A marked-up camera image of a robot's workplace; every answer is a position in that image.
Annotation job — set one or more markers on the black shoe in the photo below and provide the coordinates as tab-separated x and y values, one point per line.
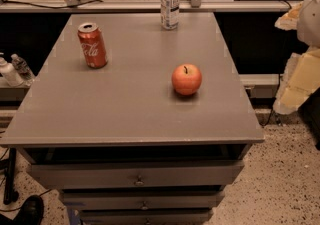
31	212

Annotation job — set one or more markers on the grey drawer cabinet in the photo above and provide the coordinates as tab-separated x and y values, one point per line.
89	133

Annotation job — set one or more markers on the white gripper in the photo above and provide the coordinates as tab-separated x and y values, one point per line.
310	19

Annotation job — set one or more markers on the drawer knob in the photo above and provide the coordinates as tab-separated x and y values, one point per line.
144	206
139	181

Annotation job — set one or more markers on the small clear bottle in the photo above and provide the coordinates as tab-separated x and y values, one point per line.
23	69

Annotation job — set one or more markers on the top drawer knob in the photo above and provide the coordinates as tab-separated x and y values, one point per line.
139	181

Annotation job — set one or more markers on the clear plastic water bottle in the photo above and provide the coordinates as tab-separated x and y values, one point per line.
169	13

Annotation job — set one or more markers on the red coke can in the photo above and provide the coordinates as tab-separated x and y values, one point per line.
92	44

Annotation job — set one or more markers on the white squeeze bottle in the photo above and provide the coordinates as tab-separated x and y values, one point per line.
9	73

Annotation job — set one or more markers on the middle drawer knob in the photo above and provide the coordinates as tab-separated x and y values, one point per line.
144	206

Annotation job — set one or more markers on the red apple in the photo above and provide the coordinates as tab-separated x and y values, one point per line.
186	79

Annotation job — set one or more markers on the black stand leg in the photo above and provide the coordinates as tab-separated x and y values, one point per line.
8	166

